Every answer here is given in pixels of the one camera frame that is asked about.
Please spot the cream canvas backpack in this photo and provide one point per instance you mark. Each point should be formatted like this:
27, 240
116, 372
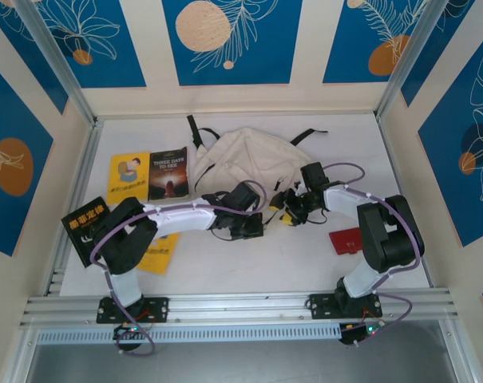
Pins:
249, 155

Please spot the yellow book with black text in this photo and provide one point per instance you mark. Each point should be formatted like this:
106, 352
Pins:
161, 259

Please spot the dark Three Days book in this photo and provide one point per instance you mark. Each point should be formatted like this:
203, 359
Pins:
167, 175

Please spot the yellow book with cartoon cover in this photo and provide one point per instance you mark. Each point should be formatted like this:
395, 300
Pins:
121, 191

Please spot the black book with yellow title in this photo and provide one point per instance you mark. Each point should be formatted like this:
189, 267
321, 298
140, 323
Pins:
79, 223

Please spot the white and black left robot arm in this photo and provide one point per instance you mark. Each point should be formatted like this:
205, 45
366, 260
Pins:
177, 217

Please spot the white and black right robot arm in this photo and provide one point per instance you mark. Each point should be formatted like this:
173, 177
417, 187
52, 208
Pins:
345, 199

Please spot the grey brushed metal panel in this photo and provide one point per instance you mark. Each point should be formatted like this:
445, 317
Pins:
241, 367

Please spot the blue panel dark circle flower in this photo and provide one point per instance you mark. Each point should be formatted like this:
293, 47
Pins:
444, 179

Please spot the blue panel with peach circle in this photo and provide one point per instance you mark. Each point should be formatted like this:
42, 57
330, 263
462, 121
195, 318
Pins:
265, 60

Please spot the blue panel fern orange circle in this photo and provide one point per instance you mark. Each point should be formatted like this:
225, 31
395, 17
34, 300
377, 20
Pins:
345, 40

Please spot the blue panel with flower outline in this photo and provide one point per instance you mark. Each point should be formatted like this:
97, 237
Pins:
117, 40

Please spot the blue panel flower orange circle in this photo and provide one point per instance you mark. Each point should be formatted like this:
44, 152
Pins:
17, 223

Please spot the aluminium front rail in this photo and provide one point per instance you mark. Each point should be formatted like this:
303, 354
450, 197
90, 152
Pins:
241, 305

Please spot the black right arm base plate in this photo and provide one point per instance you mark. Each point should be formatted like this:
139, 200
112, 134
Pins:
321, 305

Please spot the aluminium table side rail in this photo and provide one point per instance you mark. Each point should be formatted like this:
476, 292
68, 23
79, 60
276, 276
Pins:
390, 159
88, 159

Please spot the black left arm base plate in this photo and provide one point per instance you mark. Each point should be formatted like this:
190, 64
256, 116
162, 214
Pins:
105, 311

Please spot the aluminium corner post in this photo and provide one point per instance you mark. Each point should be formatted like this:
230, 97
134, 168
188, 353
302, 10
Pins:
58, 68
406, 60

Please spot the blue wall panel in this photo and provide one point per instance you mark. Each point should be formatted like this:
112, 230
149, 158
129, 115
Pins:
426, 52
32, 60

